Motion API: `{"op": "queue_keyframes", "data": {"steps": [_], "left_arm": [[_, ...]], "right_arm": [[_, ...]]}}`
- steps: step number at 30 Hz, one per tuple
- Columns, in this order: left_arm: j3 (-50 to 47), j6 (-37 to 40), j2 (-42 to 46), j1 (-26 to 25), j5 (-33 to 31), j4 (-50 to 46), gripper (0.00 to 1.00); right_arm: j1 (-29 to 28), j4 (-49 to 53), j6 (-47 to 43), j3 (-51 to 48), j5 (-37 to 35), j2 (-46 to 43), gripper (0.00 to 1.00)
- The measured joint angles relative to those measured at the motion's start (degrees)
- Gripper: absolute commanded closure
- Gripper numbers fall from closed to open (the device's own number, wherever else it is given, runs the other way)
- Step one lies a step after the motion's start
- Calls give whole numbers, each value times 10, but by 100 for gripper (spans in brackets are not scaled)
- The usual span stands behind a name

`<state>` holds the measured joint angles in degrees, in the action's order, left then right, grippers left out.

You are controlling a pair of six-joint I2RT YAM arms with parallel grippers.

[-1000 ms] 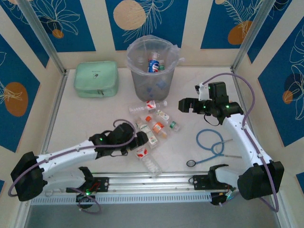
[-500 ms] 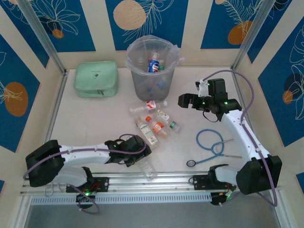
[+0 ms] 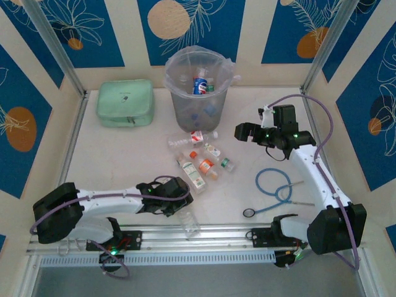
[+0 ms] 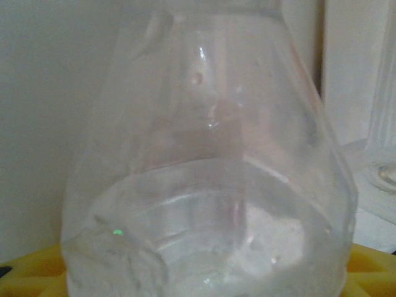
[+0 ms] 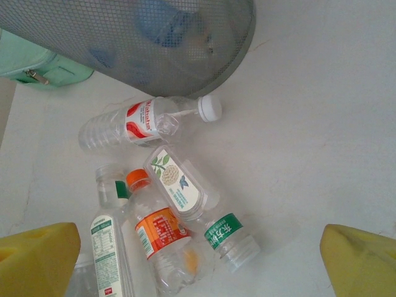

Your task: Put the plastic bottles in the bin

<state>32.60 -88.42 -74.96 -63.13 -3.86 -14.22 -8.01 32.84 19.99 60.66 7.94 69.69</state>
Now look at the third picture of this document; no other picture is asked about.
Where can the aluminium mounting rail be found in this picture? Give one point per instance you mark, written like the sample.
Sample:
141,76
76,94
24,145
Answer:
201,238

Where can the plain clear plastic bottle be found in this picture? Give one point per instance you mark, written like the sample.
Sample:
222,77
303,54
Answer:
183,80

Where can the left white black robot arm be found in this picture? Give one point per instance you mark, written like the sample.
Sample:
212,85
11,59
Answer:
108,204

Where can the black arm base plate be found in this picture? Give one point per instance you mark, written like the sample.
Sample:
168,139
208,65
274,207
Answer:
133,239
260,236

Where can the aluminium frame post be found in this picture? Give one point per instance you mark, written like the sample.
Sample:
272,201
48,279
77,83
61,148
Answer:
328,49
52,40

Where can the grey translucent plastic bin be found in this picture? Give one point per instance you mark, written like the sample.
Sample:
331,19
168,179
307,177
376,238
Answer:
188,108

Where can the black controller board with LED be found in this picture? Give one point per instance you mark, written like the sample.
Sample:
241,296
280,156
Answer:
111,255
287,258

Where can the aluminium side rail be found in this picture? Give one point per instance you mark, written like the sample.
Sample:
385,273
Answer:
72,142
303,92

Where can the small green label clear bottle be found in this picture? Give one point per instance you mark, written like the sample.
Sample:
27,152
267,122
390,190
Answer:
226,163

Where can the white green label long bottle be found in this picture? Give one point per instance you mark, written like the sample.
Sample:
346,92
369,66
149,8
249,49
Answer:
191,173

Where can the clear plastic bin liner bag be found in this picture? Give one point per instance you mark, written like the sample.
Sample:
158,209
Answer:
229,66

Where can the blue Pepsi label plastic bottle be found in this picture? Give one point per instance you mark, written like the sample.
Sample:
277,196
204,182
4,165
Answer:
200,86

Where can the blue stethoscope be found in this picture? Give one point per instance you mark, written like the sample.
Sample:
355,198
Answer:
248,213

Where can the orange cap orange label bottle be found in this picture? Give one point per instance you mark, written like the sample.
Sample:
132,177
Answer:
205,166

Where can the small white label clear bottle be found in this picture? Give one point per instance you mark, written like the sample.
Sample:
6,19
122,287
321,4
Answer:
212,150

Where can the green cap clear bottle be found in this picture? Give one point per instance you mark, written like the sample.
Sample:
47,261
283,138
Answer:
211,88

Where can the red white label clear bottle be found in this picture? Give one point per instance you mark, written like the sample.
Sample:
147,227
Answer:
196,137
189,224

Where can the mint green zip pouch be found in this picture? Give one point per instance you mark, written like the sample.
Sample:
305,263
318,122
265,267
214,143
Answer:
123,99

